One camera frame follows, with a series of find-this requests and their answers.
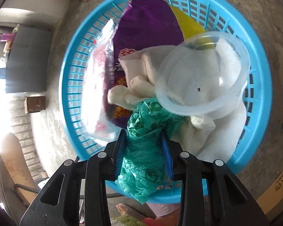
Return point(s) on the clear plastic wrapper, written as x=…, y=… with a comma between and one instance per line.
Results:
x=97, y=78

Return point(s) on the green plastic bag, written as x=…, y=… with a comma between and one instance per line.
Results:
x=143, y=168

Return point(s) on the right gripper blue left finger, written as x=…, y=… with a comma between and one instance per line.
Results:
x=58, y=201

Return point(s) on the clear plastic bowl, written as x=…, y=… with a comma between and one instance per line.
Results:
x=204, y=76

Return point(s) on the purple cup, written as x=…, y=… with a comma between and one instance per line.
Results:
x=7, y=37

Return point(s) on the purple snack bag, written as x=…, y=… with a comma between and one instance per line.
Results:
x=145, y=23

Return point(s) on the blue plastic waste basket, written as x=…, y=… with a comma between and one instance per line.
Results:
x=213, y=16

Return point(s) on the grey cabinet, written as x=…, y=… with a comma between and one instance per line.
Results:
x=26, y=68

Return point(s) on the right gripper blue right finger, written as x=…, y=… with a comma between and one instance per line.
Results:
x=230, y=201

